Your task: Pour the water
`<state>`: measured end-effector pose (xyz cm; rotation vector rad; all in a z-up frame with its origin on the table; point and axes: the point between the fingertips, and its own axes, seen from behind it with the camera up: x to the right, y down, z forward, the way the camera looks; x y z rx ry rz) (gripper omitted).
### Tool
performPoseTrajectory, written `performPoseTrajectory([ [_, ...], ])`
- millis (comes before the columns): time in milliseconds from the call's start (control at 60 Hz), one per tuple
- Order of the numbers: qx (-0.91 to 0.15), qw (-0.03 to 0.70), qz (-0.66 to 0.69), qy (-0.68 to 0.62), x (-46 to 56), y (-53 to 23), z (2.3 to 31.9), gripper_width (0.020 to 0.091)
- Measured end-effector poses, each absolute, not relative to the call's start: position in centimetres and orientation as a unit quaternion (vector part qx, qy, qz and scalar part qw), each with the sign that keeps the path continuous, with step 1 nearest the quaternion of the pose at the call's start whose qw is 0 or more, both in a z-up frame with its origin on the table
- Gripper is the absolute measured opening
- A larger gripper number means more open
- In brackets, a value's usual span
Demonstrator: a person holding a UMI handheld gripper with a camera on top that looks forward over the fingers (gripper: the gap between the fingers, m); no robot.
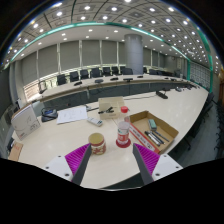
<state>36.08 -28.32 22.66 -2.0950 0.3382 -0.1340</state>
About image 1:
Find teal eraser block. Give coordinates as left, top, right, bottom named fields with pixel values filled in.
left=147, top=118, right=158, bottom=131

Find round ceiling lights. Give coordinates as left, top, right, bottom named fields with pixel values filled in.
left=3, top=0, right=221, bottom=68

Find open cardboard box red edge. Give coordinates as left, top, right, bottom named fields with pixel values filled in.
left=128, top=110, right=180, bottom=155

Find black desk phone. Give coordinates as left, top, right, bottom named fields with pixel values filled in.
left=40, top=107, right=59, bottom=123

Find black and silver marker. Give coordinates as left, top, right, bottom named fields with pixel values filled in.
left=144, top=130, right=161, bottom=147

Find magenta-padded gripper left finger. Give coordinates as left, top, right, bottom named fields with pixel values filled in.
left=42, top=143, right=93, bottom=186

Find red and cream mug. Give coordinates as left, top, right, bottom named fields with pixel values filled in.
left=87, top=132, right=107, bottom=156

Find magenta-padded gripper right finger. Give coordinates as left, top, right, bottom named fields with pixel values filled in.
left=132, top=142, right=184, bottom=186

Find flat brown cardboard sheet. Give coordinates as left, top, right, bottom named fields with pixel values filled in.
left=8, top=141, right=24, bottom=162

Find white paper sheet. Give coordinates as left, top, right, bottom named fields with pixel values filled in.
left=56, top=105, right=89, bottom=125

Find row of black office chairs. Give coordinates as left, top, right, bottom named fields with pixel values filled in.
left=55, top=65, right=168, bottom=86

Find dark pen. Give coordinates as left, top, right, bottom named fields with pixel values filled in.
left=152, top=129, right=170, bottom=144

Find large white cardboard box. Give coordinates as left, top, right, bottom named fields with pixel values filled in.
left=10, top=104, right=42, bottom=141

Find black conference microphone unit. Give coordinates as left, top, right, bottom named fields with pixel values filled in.
left=155, top=90, right=169, bottom=100

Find white remote control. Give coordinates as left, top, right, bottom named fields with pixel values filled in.
left=86, top=116, right=104, bottom=127

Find clear red-capped drink bottle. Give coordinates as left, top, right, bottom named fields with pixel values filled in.
left=116, top=106, right=131, bottom=147

